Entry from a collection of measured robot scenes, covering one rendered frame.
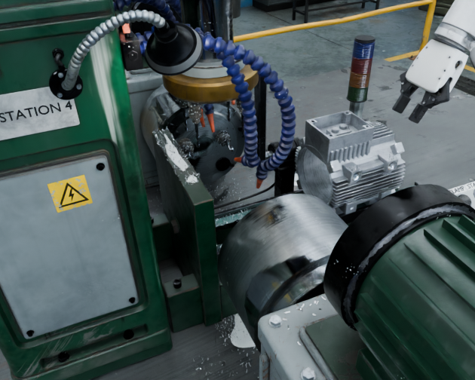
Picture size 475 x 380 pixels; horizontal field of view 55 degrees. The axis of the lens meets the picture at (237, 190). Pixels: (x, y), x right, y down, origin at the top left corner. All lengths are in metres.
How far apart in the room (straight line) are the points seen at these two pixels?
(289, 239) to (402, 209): 0.29
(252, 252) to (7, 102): 0.41
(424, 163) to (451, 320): 1.26
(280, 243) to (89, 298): 0.35
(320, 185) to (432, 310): 0.81
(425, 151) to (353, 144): 0.69
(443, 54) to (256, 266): 0.62
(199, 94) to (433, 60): 0.53
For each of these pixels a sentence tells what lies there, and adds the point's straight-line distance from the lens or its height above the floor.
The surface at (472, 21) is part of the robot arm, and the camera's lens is 1.09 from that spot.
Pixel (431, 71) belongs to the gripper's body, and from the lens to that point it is 1.09.
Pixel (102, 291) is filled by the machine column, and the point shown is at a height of 1.04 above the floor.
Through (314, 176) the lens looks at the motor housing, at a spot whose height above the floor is 0.97.
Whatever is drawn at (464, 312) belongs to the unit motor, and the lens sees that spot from 0.43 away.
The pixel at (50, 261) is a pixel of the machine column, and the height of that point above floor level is 1.14.
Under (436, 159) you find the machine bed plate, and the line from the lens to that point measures 1.71.
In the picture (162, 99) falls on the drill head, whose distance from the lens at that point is 1.23.
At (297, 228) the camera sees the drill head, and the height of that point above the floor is 1.16.
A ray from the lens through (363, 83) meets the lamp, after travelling 1.46.
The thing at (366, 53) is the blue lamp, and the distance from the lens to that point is 1.43.
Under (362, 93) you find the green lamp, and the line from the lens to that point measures 1.47.
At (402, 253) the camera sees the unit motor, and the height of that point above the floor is 1.34.
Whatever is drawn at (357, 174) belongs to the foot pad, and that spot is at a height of 1.06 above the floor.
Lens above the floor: 1.64
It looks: 36 degrees down
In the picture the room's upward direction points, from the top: 2 degrees counter-clockwise
